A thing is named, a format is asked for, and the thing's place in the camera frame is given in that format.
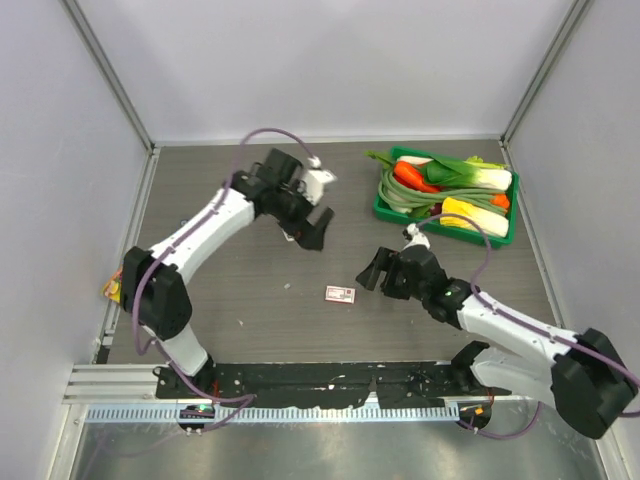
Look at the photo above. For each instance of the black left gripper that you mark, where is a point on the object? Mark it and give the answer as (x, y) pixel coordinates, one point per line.
(308, 236)

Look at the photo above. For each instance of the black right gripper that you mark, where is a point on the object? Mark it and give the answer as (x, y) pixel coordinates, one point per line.
(386, 260)

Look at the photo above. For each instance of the white red staple box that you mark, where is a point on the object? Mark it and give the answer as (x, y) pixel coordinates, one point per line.
(340, 294)

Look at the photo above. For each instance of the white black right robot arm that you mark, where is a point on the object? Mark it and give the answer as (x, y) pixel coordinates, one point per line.
(525, 345)

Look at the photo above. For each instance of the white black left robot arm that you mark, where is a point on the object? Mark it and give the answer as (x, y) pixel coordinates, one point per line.
(153, 281)

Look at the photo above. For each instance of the green long beans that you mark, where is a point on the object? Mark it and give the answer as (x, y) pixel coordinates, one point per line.
(407, 201)

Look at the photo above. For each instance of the white radish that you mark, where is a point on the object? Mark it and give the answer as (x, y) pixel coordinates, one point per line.
(414, 160)

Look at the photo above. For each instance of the green white bok choy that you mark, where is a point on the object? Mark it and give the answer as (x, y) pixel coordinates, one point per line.
(448, 173)

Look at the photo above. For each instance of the yellow white napa cabbage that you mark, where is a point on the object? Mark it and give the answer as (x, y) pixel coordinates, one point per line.
(461, 214)

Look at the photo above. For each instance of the small orange carrot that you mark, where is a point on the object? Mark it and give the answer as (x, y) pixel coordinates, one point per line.
(501, 200)

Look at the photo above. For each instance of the orange snack packet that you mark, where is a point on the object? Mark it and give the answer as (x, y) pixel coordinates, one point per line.
(112, 289)

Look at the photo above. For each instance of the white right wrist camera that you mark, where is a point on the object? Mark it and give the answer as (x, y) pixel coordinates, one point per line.
(415, 237)

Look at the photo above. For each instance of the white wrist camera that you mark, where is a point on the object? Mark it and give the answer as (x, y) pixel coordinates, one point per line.
(315, 178)
(415, 237)

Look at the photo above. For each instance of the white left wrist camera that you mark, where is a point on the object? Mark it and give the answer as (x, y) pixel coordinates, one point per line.
(315, 178)

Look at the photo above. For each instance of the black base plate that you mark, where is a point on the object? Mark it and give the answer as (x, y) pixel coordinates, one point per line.
(341, 385)

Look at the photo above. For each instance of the aluminium front rail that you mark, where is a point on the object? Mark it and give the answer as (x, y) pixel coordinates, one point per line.
(127, 393)

